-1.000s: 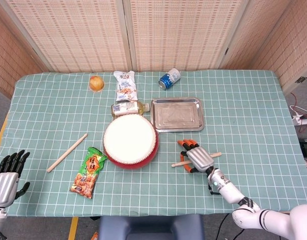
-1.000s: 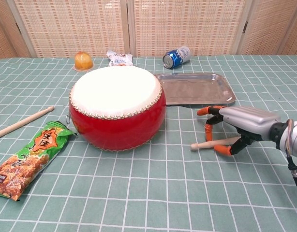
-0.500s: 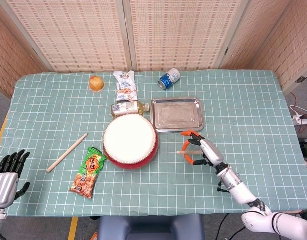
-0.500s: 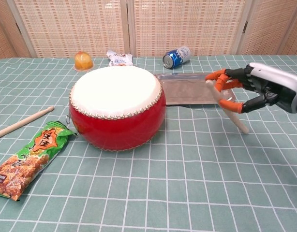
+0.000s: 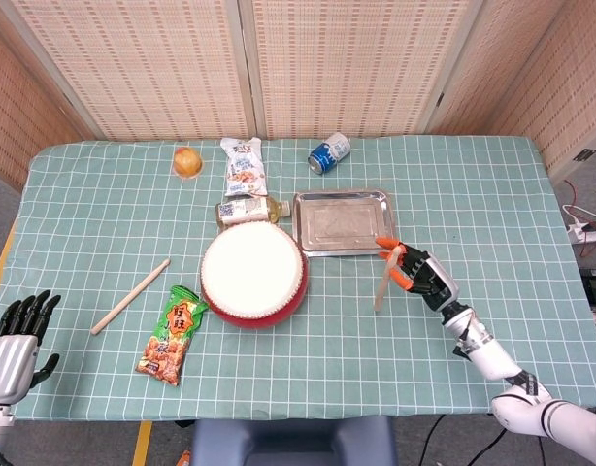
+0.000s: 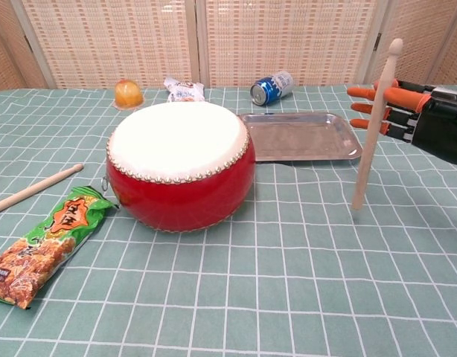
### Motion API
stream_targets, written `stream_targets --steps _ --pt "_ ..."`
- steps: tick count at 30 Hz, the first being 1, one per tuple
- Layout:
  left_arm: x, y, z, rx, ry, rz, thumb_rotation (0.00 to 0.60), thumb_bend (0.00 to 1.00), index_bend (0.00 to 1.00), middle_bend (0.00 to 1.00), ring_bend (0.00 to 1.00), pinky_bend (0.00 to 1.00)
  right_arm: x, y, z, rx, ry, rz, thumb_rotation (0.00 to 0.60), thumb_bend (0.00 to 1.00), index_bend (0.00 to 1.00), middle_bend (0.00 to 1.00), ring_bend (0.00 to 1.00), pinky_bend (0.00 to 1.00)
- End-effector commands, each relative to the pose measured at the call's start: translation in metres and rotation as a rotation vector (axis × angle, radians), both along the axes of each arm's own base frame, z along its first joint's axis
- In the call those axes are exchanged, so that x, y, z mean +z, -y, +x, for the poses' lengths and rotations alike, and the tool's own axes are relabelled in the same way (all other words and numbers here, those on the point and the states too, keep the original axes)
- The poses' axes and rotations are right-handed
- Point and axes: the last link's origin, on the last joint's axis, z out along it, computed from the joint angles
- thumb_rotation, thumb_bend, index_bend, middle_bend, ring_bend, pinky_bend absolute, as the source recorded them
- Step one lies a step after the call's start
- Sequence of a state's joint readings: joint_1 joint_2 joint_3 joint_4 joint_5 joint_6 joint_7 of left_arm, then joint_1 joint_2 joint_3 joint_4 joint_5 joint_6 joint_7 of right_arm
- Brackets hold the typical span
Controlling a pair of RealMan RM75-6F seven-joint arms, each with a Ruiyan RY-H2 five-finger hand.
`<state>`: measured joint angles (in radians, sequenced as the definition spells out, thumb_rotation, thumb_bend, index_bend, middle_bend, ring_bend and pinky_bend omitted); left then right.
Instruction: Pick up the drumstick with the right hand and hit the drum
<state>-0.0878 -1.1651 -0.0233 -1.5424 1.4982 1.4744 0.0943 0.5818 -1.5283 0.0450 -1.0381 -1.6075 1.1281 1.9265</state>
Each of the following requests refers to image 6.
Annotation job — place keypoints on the right silver orange-tipped robot hand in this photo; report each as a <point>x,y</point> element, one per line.
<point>437,119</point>

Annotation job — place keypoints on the green checkered tablecloth table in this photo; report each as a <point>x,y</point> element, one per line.
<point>288,279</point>

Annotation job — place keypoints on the white snack bag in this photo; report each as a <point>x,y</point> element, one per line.
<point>185,91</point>

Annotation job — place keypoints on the stainless steel tray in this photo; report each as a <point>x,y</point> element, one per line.
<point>299,137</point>

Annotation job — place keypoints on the wooden drumstick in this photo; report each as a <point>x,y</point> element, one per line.
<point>366,160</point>
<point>35,187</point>

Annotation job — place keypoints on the blue white soda can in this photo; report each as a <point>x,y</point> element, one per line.
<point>273,87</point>

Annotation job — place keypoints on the red drum white skin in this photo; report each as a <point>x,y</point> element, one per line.
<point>176,148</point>

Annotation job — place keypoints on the green snack bag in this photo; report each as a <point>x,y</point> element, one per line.
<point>46,245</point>

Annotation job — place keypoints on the orange jelly cup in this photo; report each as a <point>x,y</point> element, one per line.
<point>128,94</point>

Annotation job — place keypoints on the black screen hinge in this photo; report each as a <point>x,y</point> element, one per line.
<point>377,41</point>

